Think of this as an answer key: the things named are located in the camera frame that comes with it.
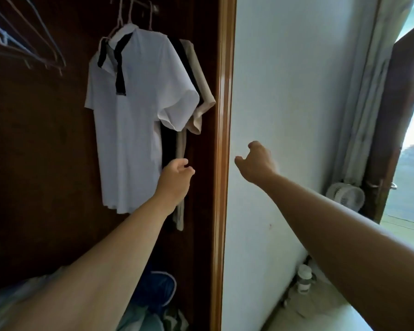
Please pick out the black t-shirt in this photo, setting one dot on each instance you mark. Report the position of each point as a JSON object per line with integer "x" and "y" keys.
{"x": 169, "y": 144}

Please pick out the white standing fan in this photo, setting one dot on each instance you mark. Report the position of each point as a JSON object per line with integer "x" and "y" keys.
{"x": 346, "y": 196}

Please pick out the person's left hand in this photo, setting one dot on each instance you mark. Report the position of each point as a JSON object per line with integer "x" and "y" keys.
{"x": 174, "y": 184}

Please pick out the person's right hand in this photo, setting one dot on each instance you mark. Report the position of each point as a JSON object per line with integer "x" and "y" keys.
{"x": 260, "y": 165}

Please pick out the cream t-shirt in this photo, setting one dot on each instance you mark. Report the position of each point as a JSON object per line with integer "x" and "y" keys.
{"x": 203, "y": 99}

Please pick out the pale curtain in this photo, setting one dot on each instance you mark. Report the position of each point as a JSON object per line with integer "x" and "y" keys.
{"x": 369, "y": 99}

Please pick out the small white jar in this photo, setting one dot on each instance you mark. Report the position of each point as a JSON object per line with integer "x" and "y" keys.
{"x": 304, "y": 279}

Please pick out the teal folded cloth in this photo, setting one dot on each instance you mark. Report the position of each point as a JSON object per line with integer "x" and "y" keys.
{"x": 138, "y": 320}

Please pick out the metal closet rod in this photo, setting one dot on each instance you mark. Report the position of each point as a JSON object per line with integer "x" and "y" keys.
{"x": 141, "y": 3}

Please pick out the white polo shirt black trim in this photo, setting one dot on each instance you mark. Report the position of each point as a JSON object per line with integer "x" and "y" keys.
{"x": 134, "y": 134}

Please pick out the person's right forearm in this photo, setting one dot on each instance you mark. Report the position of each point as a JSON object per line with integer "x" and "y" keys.
{"x": 348, "y": 244}

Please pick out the navy bag white piping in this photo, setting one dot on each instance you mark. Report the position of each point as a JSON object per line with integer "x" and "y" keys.
{"x": 155, "y": 289}

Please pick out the row of pastel hangers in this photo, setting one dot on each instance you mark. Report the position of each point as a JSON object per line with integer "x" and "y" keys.
{"x": 7, "y": 41}

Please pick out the dark brown room door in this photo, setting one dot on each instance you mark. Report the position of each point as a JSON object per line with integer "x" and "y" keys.
{"x": 396, "y": 117}

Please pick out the person's left forearm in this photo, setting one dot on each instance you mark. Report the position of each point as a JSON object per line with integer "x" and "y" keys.
{"x": 100, "y": 279}

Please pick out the pink hanger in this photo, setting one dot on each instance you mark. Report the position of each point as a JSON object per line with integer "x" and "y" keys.
{"x": 120, "y": 13}
{"x": 130, "y": 11}
{"x": 150, "y": 17}

